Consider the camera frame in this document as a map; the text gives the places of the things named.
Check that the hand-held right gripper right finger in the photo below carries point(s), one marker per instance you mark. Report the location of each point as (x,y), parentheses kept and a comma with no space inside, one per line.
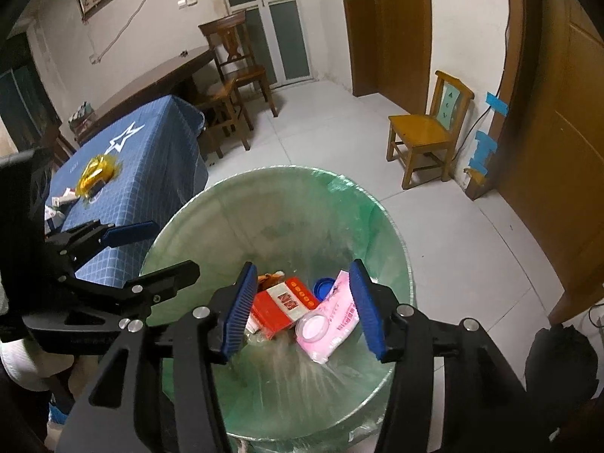
(368,311)

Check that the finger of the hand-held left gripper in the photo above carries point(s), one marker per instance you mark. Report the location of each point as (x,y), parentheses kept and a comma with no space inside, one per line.
(160,283)
(130,233)

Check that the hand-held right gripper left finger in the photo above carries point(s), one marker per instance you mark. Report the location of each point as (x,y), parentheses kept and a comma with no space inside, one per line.
(240,311)

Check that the pink tissue packet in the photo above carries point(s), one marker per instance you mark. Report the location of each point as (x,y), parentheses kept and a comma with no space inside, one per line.
(342,314)

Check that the red cigarette box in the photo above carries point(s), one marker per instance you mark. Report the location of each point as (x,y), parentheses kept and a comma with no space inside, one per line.
(283,306)

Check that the torn orange white carton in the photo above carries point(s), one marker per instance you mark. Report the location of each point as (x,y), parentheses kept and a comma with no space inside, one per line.
(270,279)

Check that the blue bottle cap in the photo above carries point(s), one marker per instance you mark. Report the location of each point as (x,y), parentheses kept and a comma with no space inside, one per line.
(325,288)

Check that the white round lid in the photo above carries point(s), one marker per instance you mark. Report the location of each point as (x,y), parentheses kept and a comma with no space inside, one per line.
(314,328)

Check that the white paper packet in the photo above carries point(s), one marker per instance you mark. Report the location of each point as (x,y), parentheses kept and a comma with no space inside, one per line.
(61,197)

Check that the trash bin with green liner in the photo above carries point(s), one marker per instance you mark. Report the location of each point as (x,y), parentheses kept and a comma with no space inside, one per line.
(283,207)

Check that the blue checked star tablecloth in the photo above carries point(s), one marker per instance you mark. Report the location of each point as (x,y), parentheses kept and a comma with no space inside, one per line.
(141,174)

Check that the yellow plastic bag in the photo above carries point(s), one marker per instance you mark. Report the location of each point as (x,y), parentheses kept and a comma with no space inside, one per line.
(96,172)

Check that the person's leg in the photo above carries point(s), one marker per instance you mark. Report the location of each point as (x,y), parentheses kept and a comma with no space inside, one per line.
(23,363)

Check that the wooden stool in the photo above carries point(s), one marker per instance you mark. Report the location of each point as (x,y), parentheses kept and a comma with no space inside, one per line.
(222,108)

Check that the dark wooden dining table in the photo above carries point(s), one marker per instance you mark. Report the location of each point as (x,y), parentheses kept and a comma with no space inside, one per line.
(155,80)

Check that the dark window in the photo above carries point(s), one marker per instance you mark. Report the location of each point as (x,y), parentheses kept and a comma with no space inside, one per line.
(19,99)

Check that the blue tape piece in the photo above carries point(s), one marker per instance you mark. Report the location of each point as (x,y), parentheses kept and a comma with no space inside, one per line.
(486,144)
(477,169)
(498,103)

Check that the small yellow wooden chair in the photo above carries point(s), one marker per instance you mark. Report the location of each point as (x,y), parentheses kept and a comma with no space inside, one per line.
(424,132)

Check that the dark cloth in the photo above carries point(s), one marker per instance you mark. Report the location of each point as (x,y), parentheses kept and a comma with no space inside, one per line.
(561,363)

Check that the dark wooden dining chair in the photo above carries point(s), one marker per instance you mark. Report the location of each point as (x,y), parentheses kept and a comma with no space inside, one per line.
(236,56)

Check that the panelled brown wooden door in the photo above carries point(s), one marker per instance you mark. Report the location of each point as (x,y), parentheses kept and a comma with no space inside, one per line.
(566,151)

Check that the frosted glass double door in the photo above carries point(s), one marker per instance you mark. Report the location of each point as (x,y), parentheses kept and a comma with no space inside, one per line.
(269,14)

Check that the white wall switch plate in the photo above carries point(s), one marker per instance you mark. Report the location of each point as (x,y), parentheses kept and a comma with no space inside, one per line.
(188,0)

